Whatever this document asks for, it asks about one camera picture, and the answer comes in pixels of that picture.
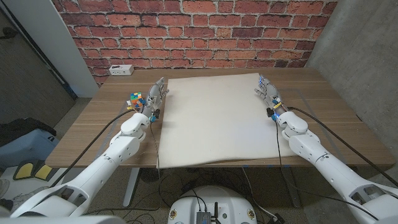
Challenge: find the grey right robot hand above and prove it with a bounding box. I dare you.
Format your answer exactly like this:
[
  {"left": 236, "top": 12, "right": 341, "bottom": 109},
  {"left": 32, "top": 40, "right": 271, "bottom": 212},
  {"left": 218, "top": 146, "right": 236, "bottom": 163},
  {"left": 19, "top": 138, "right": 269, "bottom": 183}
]
[{"left": 254, "top": 73, "right": 289, "bottom": 116}]

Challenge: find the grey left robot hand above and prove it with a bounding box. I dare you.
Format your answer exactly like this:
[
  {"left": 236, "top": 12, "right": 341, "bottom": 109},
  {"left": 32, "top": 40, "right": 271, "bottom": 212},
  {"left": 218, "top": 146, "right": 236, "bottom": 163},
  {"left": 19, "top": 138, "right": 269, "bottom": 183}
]
[{"left": 140, "top": 77, "right": 170, "bottom": 116}]

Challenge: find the cream memory foam sheet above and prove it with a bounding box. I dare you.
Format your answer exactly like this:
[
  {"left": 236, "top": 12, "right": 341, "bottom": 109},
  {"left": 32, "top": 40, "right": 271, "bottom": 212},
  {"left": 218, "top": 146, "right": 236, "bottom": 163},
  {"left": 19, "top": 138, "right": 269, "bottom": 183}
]
[{"left": 156, "top": 72, "right": 298, "bottom": 169}]

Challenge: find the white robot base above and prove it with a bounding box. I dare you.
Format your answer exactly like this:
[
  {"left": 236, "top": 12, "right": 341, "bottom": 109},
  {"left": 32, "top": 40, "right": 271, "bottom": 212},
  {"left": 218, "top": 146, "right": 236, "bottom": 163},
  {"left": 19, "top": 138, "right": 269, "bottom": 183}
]
[{"left": 167, "top": 185, "right": 258, "bottom": 224}]

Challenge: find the multicolour puzzle cube toy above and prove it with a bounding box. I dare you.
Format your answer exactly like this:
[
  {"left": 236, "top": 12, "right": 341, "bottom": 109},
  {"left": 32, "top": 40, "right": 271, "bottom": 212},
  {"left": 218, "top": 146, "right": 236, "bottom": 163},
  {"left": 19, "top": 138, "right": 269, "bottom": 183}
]
[{"left": 126, "top": 91, "right": 147, "bottom": 110}]

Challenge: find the white power strip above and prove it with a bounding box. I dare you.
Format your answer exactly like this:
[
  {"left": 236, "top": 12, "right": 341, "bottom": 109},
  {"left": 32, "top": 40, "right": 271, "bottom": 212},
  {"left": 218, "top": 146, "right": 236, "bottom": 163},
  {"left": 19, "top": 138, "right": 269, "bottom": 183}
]
[{"left": 108, "top": 64, "right": 135, "bottom": 77}]

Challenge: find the red brick printed backdrop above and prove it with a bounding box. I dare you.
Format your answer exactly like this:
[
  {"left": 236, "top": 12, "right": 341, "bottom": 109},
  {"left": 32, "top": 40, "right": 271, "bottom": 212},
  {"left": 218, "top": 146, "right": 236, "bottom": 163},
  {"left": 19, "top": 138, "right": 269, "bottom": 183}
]
[{"left": 51, "top": 0, "right": 338, "bottom": 86}]

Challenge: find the black round floor fan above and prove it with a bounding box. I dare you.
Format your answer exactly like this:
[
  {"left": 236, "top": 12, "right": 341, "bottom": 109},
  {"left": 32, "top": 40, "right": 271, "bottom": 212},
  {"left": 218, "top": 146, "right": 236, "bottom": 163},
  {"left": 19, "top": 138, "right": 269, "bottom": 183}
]
[{"left": 139, "top": 167, "right": 165, "bottom": 184}]

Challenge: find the white table leg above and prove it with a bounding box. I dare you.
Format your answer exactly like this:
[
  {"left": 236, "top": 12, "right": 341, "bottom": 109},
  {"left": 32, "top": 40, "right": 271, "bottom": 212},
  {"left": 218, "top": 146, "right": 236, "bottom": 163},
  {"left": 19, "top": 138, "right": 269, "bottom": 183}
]
[{"left": 123, "top": 167, "right": 141, "bottom": 208}]

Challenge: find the grey electronics box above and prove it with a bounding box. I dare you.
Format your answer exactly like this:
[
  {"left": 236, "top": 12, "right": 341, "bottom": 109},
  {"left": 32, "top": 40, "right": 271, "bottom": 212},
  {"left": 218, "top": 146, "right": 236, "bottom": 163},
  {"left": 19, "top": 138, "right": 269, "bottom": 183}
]
[{"left": 195, "top": 211, "right": 213, "bottom": 224}]

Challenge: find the black cloth bag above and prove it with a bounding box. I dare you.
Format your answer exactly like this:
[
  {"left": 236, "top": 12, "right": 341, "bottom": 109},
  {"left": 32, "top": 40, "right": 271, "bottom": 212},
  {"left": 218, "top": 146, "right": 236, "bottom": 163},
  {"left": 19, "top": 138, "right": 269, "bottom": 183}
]
[{"left": 0, "top": 117, "right": 57, "bottom": 147}]

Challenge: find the yellow and black foot pedal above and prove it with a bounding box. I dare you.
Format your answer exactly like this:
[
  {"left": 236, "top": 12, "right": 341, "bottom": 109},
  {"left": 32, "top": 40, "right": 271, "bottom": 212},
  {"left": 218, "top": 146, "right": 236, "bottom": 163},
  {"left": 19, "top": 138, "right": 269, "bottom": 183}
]
[{"left": 12, "top": 159, "right": 53, "bottom": 181}]

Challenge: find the white robot torso edge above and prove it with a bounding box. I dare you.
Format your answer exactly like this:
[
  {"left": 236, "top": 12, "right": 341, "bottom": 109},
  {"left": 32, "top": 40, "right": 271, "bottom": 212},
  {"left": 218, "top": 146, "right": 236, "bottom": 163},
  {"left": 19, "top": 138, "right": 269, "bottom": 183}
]
[{"left": 0, "top": 215, "right": 127, "bottom": 224}]

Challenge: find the white floor mat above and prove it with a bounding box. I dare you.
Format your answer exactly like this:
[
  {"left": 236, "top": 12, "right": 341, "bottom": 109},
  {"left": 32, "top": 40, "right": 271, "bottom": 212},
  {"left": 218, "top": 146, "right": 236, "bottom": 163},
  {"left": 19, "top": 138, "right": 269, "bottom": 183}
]
[{"left": 0, "top": 166, "right": 69, "bottom": 206}]

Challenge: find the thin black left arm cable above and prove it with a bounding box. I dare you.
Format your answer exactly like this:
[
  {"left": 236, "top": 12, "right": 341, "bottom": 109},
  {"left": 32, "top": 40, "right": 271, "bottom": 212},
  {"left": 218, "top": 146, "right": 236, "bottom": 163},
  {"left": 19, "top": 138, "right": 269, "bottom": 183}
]
[{"left": 150, "top": 121, "right": 162, "bottom": 187}]

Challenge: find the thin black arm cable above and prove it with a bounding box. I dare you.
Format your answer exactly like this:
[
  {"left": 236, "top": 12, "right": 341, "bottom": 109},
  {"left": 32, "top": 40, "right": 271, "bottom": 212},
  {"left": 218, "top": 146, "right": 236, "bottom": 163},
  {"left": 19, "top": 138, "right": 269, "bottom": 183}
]
[
  {"left": 274, "top": 119, "right": 379, "bottom": 221},
  {"left": 150, "top": 121, "right": 162, "bottom": 187}
]

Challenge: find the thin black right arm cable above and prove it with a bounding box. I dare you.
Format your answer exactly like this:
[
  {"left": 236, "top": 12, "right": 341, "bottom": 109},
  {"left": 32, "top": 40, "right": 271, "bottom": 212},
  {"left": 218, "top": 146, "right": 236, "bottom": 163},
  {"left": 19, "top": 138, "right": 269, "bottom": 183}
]
[{"left": 274, "top": 119, "right": 379, "bottom": 221}]

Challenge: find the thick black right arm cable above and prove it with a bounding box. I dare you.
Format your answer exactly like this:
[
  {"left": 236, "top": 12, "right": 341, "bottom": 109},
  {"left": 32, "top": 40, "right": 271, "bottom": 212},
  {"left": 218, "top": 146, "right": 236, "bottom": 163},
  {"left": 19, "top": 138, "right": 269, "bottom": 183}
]
[{"left": 287, "top": 106, "right": 398, "bottom": 188}]

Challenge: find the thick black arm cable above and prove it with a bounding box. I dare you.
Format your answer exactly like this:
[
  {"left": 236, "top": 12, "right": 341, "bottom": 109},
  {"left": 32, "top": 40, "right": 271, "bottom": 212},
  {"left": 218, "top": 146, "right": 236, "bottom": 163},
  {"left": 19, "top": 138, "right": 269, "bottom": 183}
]
[
  {"left": 49, "top": 108, "right": 139, "bottom": 188},
  {"left": 287, "top": 106, "right": 398, "bottom": 188}
]

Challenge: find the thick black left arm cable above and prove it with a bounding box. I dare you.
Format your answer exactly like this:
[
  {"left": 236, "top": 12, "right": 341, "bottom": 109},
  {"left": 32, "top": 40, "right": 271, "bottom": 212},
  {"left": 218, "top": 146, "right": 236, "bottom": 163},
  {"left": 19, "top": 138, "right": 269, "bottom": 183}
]
[{"left": 49, "top": 108, "right": 139, "bottom": 188}]

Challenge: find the white floor cable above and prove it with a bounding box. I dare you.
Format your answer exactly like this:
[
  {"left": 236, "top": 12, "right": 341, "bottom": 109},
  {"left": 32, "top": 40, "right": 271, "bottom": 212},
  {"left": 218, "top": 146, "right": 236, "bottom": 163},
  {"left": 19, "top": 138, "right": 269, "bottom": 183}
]
[{"left": 241, "top": 167, "right": 277, "bottom": 220}]

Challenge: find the white door frame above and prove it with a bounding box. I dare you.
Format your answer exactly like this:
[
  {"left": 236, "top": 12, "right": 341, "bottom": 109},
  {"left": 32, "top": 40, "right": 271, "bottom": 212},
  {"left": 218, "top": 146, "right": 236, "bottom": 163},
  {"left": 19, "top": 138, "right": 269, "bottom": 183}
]
[{"left": 2, "top": 0, "right": 100, "bottom": 99}]

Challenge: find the black door handle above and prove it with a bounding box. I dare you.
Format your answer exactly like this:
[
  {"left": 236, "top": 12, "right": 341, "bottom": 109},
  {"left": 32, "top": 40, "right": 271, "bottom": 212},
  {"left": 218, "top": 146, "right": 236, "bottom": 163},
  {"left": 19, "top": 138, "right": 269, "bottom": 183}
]
[{"left": 0, "top": 27, "right": 19, "bottom": 40}]

